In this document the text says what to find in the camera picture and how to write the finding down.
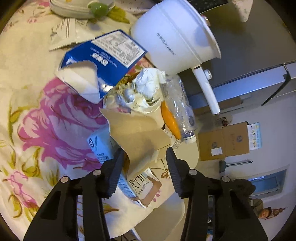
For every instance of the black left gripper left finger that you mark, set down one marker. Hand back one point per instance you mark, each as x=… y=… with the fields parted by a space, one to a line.
x=56 y=218

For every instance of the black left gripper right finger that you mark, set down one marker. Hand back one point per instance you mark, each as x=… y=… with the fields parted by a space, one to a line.
x=216 y=207

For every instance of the milk carton 200ml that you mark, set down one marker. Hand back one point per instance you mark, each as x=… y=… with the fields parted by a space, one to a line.
x=140 y=187

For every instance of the brown paper bag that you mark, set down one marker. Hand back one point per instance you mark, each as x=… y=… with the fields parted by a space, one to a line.
x=139 y=136

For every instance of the orange peel piece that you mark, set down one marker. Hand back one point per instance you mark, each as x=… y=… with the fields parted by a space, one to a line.
x=170 y=120

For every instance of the clear plastic bottle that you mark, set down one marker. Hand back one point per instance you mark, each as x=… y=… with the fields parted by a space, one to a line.
x=176 y=99

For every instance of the white tissue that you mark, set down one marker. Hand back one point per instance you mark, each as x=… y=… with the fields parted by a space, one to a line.
x=143 y=94

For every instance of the blue white carton box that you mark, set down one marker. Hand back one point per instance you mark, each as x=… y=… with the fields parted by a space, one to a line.
x=94 y=67

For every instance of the silver printed snack wrapper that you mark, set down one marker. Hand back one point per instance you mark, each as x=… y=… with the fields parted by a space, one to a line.
x=70 y=31

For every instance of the lower cardboard box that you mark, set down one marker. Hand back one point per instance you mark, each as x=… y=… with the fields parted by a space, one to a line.
x=211 y=145

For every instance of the cardboard box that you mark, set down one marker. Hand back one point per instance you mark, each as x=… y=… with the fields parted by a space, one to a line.
x=211 y=145
x=236 y=140

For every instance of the upper cardboard box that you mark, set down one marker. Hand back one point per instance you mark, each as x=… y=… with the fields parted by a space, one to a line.
x=236 y=140

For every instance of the floral tablecloth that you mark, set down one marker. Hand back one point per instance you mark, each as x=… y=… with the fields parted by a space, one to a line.
x=44 y=124

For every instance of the grey double-door refrigerator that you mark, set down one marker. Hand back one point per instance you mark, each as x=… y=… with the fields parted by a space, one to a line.
x=258 y=57

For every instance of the stacked white ceramic bowls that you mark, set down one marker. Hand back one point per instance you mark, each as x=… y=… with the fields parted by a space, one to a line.
x=81 y=9

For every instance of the floral cloth microwave cover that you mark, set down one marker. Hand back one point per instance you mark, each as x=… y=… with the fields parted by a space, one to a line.
x=243 y=7

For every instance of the blue white wall poster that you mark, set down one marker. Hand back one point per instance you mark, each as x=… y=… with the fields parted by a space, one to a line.
x=254 y=136

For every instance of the white electric pot with handle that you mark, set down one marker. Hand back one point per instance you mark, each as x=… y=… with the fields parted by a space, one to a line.
x=177 y=38

